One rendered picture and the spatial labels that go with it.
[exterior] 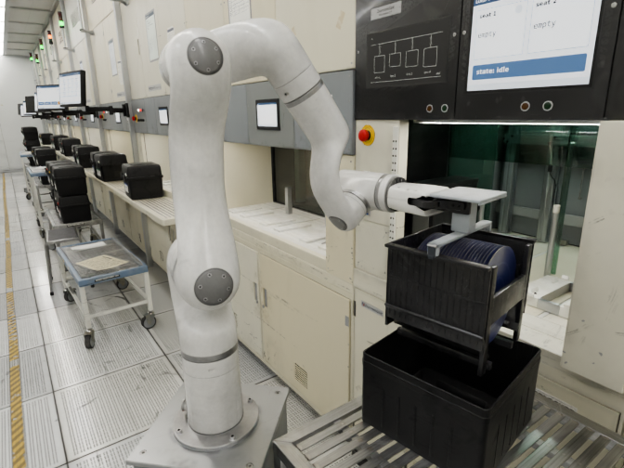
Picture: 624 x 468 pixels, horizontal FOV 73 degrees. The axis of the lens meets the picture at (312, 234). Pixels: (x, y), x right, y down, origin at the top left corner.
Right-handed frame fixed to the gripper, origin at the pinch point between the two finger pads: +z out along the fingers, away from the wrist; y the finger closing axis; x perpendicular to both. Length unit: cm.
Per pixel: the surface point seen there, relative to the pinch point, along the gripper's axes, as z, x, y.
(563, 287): 5, -35, -62
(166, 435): -41, -50, 46
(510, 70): -4.8, 26.3, -27.7
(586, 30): 10.1, 32.3, -25.0
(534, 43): 0.1, 31.3, -26.8
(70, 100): -353, 30, -40
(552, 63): 4.5, 26.7, -26.1
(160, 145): -334, -7, -103
